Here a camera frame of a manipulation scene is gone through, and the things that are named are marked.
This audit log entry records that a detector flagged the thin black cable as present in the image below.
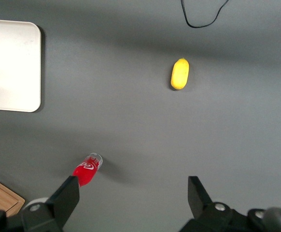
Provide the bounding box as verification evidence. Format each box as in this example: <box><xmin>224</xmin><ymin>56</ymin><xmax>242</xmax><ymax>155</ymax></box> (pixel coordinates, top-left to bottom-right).
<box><xmin>181</xmin><ymin>0</ymin><xmax>230</xmax><ymax>29</ymax></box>

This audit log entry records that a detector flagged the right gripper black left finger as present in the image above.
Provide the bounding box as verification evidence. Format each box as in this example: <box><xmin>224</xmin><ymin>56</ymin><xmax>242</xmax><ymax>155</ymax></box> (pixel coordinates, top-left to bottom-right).
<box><xmin>21</xmin><ymin>175</ymin><xmax>80</xmax><ymax>232</ymax></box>

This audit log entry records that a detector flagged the yellow lemon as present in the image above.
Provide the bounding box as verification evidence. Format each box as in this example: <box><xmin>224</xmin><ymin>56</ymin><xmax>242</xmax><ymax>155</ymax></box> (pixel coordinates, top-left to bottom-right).
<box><xmin>170</xmin><ymin>57</ymin><xmax>190</xmax><ymax>91</ymax></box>

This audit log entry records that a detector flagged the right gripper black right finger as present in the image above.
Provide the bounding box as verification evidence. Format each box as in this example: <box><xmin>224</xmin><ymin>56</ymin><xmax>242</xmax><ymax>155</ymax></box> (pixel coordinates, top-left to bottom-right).
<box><xmin>179</xmin><ymin>176</ymin><xmax>253</xmax><ymax>232</ymax></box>

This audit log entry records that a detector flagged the white rectangular tray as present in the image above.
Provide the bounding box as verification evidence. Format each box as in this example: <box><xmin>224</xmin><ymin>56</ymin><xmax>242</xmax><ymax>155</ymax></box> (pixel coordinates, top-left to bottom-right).
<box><xmin>0</xmin><ymin>18</ymin><xmax>42</xmax><ymax>113</ymax></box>

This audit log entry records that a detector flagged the wooden board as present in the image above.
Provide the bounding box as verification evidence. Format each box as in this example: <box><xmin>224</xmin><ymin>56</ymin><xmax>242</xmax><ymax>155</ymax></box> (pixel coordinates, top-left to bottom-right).
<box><xmin>0</xmin><ymin>173</ymin><xmax>26</xmax><ymax>218</ymax></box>

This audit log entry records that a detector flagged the red soda can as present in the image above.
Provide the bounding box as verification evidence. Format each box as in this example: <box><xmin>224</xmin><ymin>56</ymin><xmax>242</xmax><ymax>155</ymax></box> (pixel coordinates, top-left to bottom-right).
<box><xmin>72</xmin><ymin>152</ymin><xmax>103</xmax><ymax>188</ymax></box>

